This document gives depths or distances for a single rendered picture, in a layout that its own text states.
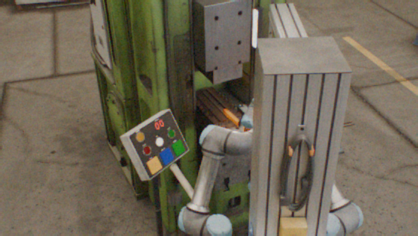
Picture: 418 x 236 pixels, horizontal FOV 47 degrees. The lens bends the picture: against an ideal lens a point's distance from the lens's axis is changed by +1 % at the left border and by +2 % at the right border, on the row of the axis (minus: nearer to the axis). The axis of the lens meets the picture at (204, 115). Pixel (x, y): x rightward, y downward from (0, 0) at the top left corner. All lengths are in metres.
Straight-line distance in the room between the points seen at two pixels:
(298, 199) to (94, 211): 2.50
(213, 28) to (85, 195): 2.00
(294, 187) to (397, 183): 2.71
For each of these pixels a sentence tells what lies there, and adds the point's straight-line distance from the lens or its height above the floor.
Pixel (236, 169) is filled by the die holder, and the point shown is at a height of 0.59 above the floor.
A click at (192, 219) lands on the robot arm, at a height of 1.04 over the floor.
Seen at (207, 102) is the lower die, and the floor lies 0.99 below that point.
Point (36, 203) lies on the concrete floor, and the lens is 4.14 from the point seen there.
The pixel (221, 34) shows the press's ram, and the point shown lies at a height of 1.58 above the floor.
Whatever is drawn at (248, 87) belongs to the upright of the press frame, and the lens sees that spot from 3.22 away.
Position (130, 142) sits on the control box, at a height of 1.16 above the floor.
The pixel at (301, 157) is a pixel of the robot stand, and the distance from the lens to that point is 1.54.
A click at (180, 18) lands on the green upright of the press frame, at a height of 1.67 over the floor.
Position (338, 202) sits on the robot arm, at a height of 1.07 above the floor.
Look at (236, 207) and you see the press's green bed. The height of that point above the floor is 0.19.
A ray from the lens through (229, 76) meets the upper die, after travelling 2.87.
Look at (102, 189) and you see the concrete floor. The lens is 4.10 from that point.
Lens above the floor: 2.66
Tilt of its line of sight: 33 degrees down
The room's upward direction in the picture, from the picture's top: 2 degrees counter-clockwise
